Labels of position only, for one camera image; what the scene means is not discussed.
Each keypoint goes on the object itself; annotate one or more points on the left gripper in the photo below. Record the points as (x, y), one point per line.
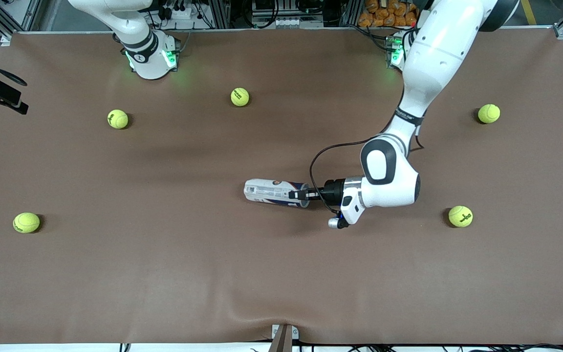
(332, 191)

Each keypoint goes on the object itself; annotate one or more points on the white blue tennis ball can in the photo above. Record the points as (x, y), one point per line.
(267, 191)

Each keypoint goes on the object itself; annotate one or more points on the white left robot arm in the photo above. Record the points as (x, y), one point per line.
(438, 54)

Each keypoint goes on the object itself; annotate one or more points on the yellow tennis ball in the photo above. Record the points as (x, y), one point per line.
(118, 119)
(26, 222)
(488, 113)
(460, 216)
(240, 97)

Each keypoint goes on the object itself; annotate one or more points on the brown table mat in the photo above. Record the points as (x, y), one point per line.
(281, 269)

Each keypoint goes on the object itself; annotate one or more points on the orange packages pile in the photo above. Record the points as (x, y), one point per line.
(384, 17)

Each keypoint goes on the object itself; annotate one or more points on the white power strip with plugs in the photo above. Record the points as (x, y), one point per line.
(181, 12)

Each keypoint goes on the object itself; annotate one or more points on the metal clamp bracket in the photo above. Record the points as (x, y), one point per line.
(284, 337)

